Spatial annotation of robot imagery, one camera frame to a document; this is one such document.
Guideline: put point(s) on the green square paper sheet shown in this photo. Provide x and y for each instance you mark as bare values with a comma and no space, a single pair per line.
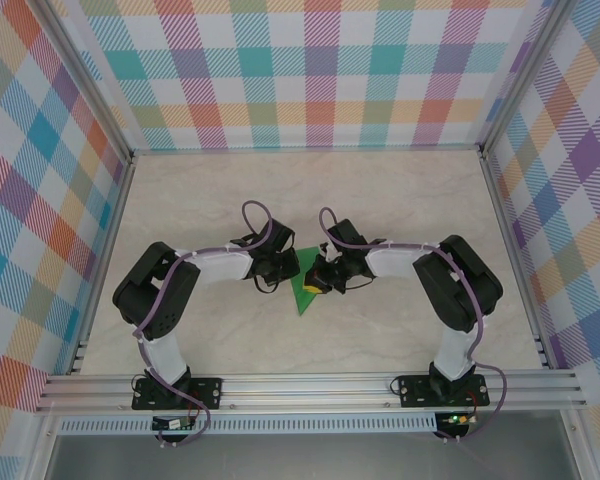
300,295

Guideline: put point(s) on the wide aluminium mounting rail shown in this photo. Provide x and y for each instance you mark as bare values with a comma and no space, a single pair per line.
305,392

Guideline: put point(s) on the right small circuit board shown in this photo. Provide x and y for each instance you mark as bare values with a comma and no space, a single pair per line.
457,419

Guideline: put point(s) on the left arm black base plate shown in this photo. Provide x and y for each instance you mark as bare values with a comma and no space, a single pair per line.
207,392

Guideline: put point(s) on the thin aluminium rear rail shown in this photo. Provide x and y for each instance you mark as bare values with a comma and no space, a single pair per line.
305,149

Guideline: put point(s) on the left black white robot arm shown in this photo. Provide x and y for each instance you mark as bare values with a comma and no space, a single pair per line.
152,295

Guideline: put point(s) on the aluminium corner post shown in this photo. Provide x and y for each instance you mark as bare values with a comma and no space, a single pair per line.
90,85
522,80

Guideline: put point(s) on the left small circuit board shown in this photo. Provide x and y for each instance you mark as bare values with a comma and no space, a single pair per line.
170,424

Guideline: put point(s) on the grey metal panel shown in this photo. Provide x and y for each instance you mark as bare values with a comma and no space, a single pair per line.
305,457

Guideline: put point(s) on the aluminium side floor rail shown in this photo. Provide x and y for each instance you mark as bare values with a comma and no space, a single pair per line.
115,225
510,250

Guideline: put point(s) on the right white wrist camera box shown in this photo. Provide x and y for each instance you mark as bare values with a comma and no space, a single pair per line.
332,256

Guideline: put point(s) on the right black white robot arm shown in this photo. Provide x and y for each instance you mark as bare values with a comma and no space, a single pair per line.
460,295

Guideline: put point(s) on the small circuit board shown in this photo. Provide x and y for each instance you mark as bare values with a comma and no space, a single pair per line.
457,419
170,424

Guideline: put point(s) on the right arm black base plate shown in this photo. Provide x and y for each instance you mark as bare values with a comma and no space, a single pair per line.
415,392

